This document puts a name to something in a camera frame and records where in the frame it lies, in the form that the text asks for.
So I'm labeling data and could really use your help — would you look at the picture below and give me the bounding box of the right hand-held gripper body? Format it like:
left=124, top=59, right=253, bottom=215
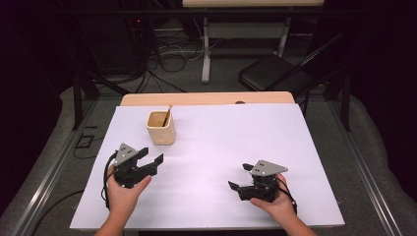
left=237, top=159, right=289, bottom=204

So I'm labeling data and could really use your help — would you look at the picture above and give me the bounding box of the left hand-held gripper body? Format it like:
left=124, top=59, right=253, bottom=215
left=112, top=143, right=158, bottom=190

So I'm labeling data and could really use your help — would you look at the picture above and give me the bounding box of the beige square cup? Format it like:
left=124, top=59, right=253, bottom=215
left=146, top=110, right=177, bottom=147

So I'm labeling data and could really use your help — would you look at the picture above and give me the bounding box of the black-handled makeup brush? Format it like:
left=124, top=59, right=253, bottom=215
left=161, top=104, right=174, bottom=128

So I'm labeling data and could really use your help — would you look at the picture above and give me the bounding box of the person's right hand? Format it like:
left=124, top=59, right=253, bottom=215
left=250, top=173, right=298, bottom=227

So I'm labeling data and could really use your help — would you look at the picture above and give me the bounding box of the person's left hand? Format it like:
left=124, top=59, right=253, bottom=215
left=106, top=163, right=153, bottom=219

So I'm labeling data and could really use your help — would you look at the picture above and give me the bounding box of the white table mat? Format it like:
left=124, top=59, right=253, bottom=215
left=69, top=103, right=346, bottom=230

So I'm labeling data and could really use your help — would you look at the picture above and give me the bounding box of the black metal stand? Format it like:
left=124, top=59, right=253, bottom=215
left=71, top=70, right=132, bottom=132

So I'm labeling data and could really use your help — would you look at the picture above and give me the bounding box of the wooden table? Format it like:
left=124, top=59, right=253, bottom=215
left=119, top=90, right=296, bottom=107

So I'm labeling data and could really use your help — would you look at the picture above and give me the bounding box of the black folding chair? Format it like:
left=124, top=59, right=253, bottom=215
left=238, top=32, right=345, bottom=99

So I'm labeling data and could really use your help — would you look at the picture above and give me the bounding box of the black computer tower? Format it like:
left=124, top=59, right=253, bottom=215
left=78, top=16, right=149, bottom=77

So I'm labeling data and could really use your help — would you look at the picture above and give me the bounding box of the white-legged background table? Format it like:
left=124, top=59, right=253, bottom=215
left=182, top=0, right=326, bottom=85

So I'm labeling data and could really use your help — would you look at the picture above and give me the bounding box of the left hand-held gripper cable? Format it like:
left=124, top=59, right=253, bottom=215
left=101, top=151, right=119, bottom=210

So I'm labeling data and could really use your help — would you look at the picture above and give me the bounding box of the hand-held gripper cable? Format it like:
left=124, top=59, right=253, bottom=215
left=278, top=178, right=299, bottom=216
left=101, top=151, right=119, bottom=210

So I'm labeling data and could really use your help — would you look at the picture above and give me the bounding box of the looped black floor cable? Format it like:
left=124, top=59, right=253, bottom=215
left=73, top=125, right=106, bottom=160

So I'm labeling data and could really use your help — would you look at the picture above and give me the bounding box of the right hand-held gripper cable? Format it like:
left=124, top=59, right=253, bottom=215
left=278, top=178, right=299, bottom=216

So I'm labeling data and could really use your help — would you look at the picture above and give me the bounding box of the aluminium floor rail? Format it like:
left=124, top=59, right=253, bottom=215
left=9, top=97, right=99, bottom=236
left=326, top=97, right=406, bottom=236

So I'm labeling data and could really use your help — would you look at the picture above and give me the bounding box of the long black floor cable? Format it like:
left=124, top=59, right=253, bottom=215
left=31, top=189, right=86, bottom=236

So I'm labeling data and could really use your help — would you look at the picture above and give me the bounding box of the tangle of floor cables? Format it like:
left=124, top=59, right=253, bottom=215
left=134, top=29, right=224, bottom=94

